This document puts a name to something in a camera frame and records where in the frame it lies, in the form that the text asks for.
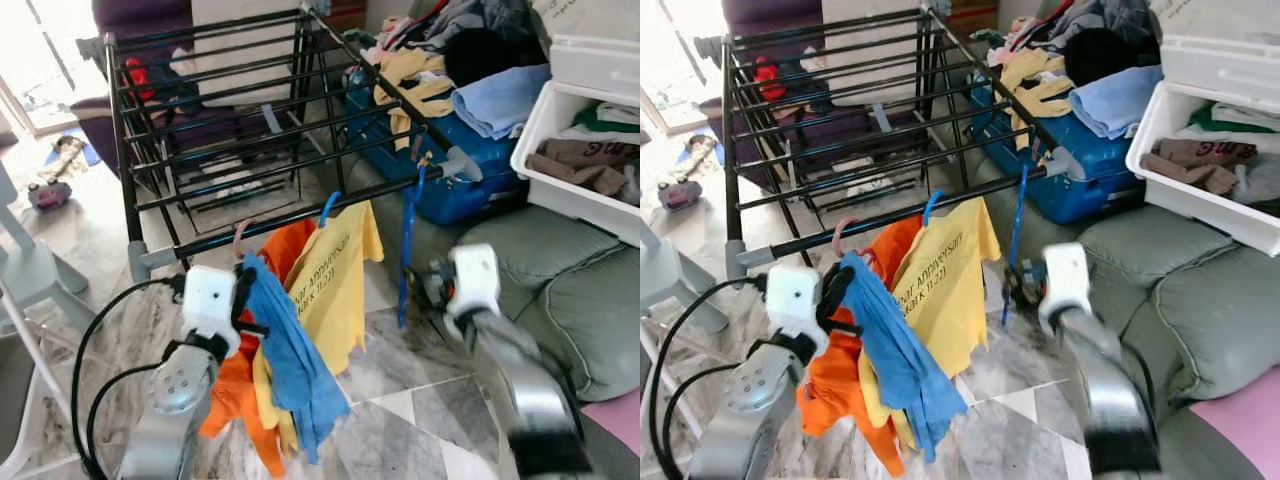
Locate blue shirt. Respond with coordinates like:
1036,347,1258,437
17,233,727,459
240,255,353,466
838,252,969,463

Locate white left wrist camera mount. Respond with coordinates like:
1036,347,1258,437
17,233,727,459
766,265,829,359
183,265,241,358

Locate black clothes drying rack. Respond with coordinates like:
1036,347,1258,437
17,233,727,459
722,5,1089,286
103,5,483,286

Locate green garment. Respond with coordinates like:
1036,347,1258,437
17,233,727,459
572,100,641,134
1188,103,1280,134

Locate purple armchair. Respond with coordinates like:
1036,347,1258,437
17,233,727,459
697,0,961,181
68,0,341,181

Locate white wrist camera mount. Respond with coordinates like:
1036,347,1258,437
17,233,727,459
1040,243,1093,331
183,265,241,358
766,265,829,359
445,243,501,321

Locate purple floor toy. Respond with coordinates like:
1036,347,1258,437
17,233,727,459
657,180,704,213
27,180,74,212

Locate glass balcony door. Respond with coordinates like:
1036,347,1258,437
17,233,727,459
0,0,101,136
640,0,726,131

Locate white printed bag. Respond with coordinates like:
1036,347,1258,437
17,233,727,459
530,0,641,43
1148,0,1280,43

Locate blue floor mat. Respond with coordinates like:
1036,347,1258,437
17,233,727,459
60,125,104,169
685,125,726,169

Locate black garment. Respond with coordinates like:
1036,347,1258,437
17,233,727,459
443,28,549,88
1063,28,1161,88

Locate brown garment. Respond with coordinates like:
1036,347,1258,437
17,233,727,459
527,138,641,198
1140,138,1259,198

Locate brown sandals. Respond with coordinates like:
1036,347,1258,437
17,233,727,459
45,135,89,183
675,135,716,181

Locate grey green sofa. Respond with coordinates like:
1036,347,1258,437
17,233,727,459
975,160,1280,480
340,150,641,480

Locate blue suitcase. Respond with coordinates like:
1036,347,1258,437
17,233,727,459
343,65,528,227
968,80,1146,226

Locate light blue towel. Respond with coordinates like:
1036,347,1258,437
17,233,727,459
1068,65,1166,141
452,65,553,141

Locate mustard yellow garment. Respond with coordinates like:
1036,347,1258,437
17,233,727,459
998,48,1076,151
373,48,458,151

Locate red cloth item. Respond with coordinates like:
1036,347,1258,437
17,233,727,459
125,58,158,103
752,58,786,103

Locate white pillow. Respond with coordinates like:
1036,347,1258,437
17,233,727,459
820,0,926,106
190,0,301,106

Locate yellow printed shirt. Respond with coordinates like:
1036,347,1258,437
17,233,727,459
250,200,385,456
858,197,1003,451

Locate pink hanger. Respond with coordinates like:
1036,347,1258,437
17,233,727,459
832,216,863,263
232,218,263,266

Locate white storage bin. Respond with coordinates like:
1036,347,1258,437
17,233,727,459
1125,35,1280,258
510,35,641,248

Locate pink mat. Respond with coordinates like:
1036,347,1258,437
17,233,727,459
583,390,641,456
1190,392,1280,479

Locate grey garment pile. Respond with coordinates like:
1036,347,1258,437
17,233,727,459
425,0,546,51
1045,0,1161,51

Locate grey folding chair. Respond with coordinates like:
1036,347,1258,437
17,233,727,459
640,215,731,421
0,160,98,479

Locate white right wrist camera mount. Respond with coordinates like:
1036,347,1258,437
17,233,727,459
1040,243,1093,331
445,243,501,321

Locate orange shirt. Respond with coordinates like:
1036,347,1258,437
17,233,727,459
797,215,926,479
198,218,323,479

